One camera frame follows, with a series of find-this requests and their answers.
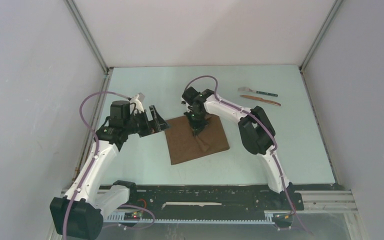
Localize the grey cable duct strip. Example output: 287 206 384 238
102 211 276 225

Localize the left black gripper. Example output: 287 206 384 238
124 105 171 138

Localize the right aluminium corner post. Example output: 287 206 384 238
298 0 345 72

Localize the aluminium corner post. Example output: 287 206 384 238
64 0 110 75
298 0 345 72

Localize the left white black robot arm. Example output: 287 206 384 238
49 93 169 240

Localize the aluminium frame profile front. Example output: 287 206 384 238
298 190 358 214

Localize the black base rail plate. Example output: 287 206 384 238
127 185 304 222

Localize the brown wooden knife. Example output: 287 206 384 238
240 95 282 107

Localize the brown cloth napkin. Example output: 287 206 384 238
164 115 230 165

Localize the left aluminium corner post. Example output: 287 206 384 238
64 0 110 75

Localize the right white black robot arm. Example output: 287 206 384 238
181 86 291 209

